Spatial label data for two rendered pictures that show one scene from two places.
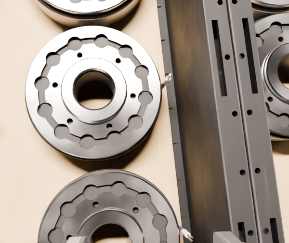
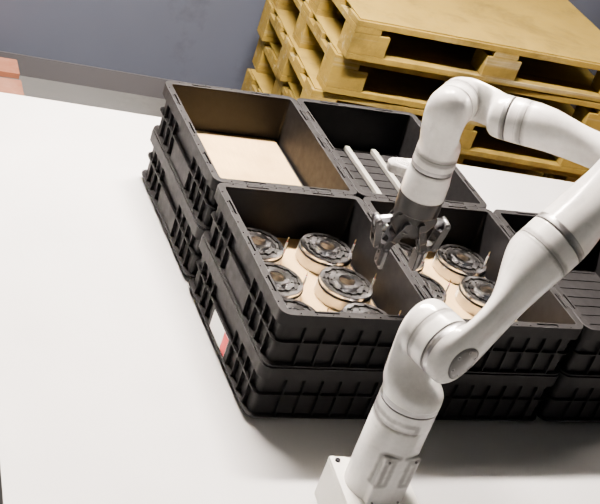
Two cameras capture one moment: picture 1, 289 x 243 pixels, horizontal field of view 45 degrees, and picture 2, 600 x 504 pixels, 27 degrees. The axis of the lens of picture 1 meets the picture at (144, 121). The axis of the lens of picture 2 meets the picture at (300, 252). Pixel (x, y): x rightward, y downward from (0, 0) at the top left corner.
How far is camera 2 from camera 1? 2.11 m
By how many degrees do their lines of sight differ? 52
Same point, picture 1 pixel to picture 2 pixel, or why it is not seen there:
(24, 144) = (317, 305)
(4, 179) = not seen: hidden behind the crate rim
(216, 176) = (403, 283)
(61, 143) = (340, 293)
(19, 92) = (308, 291)
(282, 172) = not seen: hidden behind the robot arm
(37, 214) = not seen: hidden behind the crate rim
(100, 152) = (355, 297)
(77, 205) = (353, 309)
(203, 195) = (400, 303)
